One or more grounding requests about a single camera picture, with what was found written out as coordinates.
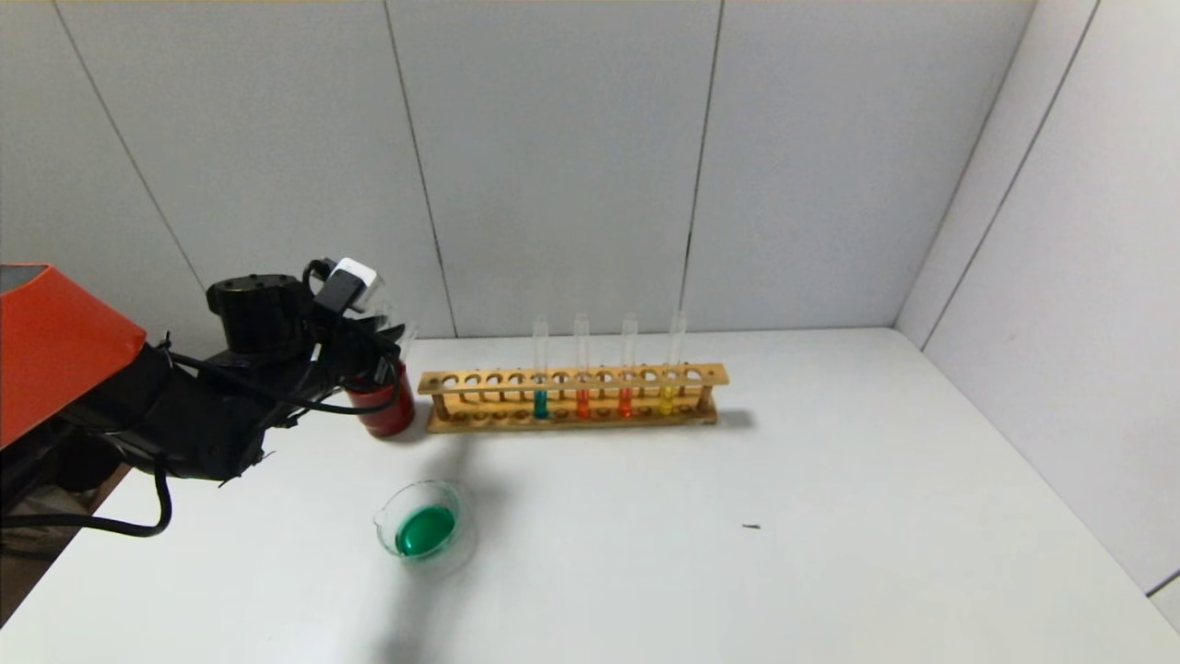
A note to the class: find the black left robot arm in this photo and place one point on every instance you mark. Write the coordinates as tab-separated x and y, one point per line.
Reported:
258	314

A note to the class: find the small glass beaker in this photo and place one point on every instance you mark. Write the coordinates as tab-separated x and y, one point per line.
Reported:
426	533

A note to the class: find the black background equipment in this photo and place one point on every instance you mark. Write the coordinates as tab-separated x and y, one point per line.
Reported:
55	503

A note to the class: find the test tube with teal pigment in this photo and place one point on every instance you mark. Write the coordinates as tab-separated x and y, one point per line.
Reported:
541	406

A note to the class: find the test tube with orange pigment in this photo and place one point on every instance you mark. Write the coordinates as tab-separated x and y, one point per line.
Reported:
584	404
626	402

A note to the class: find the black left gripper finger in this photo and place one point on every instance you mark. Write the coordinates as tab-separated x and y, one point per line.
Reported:
389	332
381	364

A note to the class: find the test tube with yellow pigment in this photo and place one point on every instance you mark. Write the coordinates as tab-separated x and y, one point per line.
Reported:
407	337
667	400

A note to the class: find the red cup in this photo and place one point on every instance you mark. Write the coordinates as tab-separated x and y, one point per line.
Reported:
392	420

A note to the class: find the orange robot shell panel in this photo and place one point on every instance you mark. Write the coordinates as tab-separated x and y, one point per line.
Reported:
55	341

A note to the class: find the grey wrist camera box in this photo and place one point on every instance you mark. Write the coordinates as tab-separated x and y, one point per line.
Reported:
355	281

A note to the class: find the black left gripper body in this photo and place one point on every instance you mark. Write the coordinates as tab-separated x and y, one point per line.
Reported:
372	343

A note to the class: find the wooden test tube rack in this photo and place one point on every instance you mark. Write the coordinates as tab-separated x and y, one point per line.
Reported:
572	380

